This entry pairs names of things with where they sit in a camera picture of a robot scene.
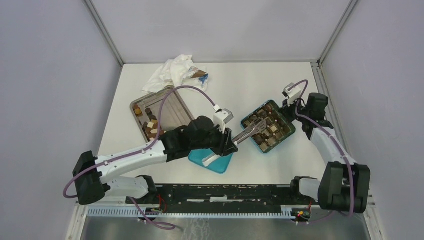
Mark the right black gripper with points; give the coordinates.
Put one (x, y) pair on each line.
(286, 110)

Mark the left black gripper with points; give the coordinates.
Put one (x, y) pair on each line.
(225, 146)

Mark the teal chocolate box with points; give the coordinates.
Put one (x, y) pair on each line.
(277, 130)

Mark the metal serving tongs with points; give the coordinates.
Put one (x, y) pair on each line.
(254, 128)

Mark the stainless steel tray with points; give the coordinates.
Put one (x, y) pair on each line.
(146, 109)

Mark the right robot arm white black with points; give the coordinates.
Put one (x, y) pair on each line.
(344, 186)

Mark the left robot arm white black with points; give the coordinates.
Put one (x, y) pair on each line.
(96, 177)

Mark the teal box lid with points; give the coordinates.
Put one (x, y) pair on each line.
(219, 166)

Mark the brown blue wrapper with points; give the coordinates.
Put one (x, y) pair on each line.
(196, 73)

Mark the white crumpled cloth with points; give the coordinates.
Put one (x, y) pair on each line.
(175, 73)

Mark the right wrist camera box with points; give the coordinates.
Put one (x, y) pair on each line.
(291, 93)

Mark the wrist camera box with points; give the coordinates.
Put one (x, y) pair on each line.
(291, 93)
(221, 118)

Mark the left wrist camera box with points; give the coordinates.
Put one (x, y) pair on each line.
(221, 118)

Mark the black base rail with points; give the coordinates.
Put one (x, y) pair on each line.
(223, 198)

